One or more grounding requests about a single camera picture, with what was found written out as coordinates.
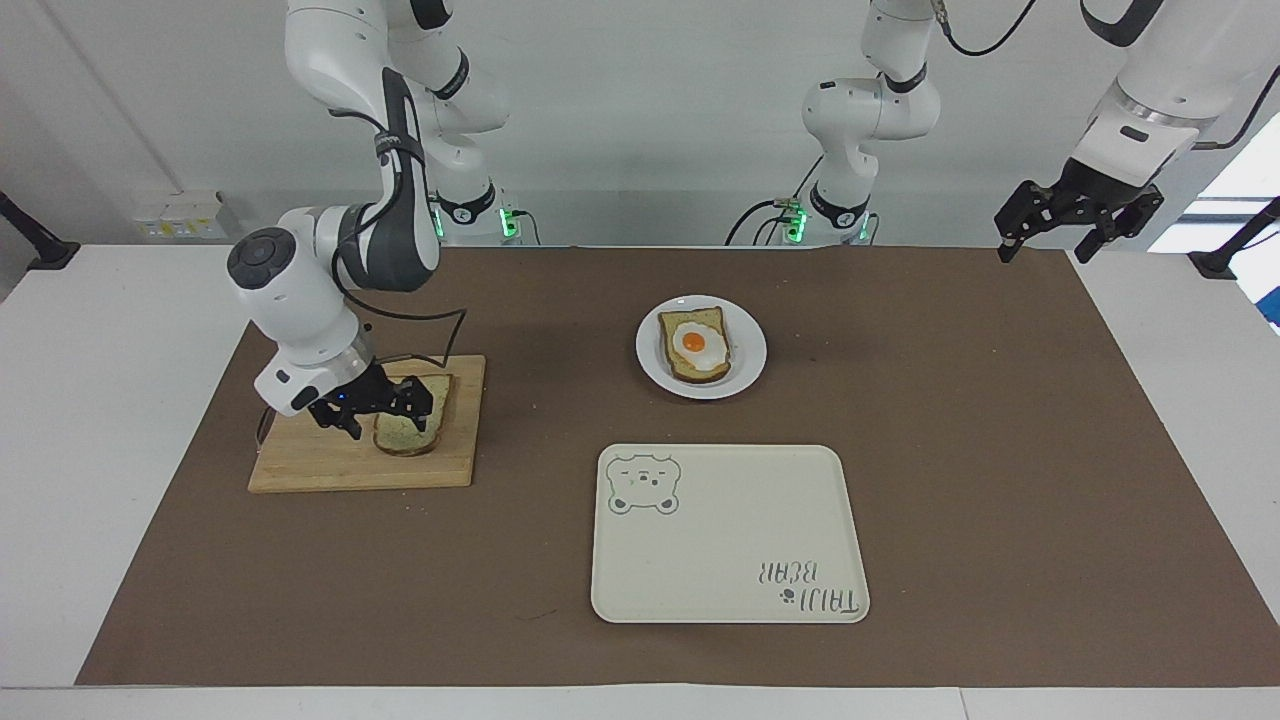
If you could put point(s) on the black stand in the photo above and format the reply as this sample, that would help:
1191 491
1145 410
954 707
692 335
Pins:
45 255
1215 264

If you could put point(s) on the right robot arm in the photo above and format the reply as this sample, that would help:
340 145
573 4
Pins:
300 300

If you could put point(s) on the toasted bread slice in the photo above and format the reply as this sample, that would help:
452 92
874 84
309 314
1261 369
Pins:
680 372

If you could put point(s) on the cream tray with bear print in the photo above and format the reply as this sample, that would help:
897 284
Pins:
720 540

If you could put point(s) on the fried egg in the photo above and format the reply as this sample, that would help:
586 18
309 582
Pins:
697 345

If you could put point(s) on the plain bread slice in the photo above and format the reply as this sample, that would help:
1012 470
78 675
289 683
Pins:
415 435

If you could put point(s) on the white round plate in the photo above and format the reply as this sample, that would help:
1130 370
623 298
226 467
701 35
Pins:
750 350

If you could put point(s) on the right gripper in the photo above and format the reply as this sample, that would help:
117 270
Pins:
360 390

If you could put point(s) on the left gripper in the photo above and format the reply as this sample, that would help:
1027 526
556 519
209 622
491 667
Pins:
1092 192

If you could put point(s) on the white wall socket strip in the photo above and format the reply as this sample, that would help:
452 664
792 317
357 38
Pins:
180 220

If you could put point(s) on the wooden cutting board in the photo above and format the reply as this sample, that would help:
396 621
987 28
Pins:
320 460

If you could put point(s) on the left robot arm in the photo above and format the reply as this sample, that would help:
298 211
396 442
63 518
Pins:
870 110

